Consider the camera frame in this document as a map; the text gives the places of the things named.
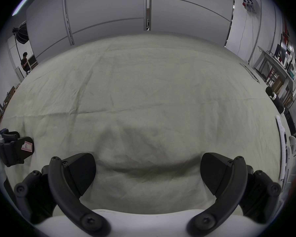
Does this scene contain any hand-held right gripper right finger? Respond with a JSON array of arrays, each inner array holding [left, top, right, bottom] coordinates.
[[186, 153, 282, 236]]

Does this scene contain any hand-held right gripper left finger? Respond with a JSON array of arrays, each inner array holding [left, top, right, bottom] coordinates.
[[13, 153, 111, 236]]

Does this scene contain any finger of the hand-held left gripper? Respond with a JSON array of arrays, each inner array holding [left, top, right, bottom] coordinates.
[[1, 131, 20, 143], [0, 136, 35, 167]]

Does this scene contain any long white curved strip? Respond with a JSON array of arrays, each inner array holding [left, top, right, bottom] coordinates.
[[275, 115, 290, 181]]

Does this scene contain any black studio lamp on stand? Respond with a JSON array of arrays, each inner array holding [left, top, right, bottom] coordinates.
[[12, 21, 29, 61]]

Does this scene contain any flat white strip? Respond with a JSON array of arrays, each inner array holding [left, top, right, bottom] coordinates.
[[239, 62, 261, 84]]

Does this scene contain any white table with equipment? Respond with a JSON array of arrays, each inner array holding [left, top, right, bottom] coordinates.
[[254, 43, 296, 103]]

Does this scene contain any black cylinder with silver ring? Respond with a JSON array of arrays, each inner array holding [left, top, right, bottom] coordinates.
[[265, 86, 286, 115]]

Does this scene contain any wall power strip with cable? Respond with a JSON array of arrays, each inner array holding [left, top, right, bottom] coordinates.
[[237, 0, 259, 55]]

